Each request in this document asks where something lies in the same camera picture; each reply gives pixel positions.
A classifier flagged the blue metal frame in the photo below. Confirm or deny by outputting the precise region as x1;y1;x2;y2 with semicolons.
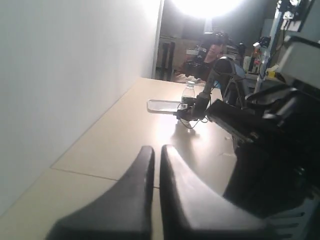
254;0;290;93

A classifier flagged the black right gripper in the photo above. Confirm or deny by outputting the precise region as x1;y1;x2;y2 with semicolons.
206;87;320;218

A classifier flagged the clear plastic water bottle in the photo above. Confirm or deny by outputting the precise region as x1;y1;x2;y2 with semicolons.
181;81;196;103

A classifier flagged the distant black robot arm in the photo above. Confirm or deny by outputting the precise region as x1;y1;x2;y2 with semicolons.
46;58;320;240

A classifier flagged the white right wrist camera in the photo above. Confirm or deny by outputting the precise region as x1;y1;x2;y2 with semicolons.
277;36;320;89

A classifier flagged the person in background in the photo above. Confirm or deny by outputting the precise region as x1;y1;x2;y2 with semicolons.
183;31;231;78

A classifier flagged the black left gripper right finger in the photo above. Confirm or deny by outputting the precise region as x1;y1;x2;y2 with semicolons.
159;145;273;240

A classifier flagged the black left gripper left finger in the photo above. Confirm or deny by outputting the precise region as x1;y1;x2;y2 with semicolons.
46;146;155;240

